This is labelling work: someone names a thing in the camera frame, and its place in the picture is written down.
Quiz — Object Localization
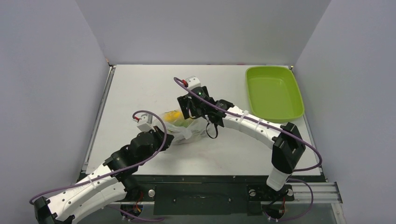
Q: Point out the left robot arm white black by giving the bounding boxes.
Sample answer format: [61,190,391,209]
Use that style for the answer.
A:
[33,127,174,224]

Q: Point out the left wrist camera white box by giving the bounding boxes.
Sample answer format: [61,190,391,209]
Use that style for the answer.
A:
[137,113,154,132]

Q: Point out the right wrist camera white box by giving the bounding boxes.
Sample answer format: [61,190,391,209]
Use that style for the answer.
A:
[184,76,201,90]

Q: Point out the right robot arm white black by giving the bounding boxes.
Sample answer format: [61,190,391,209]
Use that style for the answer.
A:
[177,86,306,199]

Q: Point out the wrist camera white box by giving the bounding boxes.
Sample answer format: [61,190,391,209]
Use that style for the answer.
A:
[137,113,154,132]
[184,76,201,90]

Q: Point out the yellow fake fruit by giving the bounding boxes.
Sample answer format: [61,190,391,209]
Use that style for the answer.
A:
[163,110,184,123]

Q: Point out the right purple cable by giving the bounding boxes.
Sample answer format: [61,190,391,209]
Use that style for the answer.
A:
[173,77,323,173]

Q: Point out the green fake grapes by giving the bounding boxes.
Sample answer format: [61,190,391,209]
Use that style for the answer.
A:
[173,119,194,128]

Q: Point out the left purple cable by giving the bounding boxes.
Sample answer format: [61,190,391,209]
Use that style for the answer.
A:
[29,110,168,205]

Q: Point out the green plastic tray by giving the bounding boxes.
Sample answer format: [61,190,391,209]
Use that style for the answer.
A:
[245,66,305,123]

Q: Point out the clear plastic bag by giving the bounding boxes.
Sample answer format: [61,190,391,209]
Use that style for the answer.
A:
[160,112,206,145]

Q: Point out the aluminium table rail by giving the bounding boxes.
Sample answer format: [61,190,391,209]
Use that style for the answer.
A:
[80,65,117,174]

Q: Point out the purple cable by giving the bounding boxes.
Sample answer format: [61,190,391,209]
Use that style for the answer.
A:
[173,77,323,173]
[29,110,168,205]

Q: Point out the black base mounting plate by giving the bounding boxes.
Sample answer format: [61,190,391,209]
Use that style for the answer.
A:
[121,175,295,216]

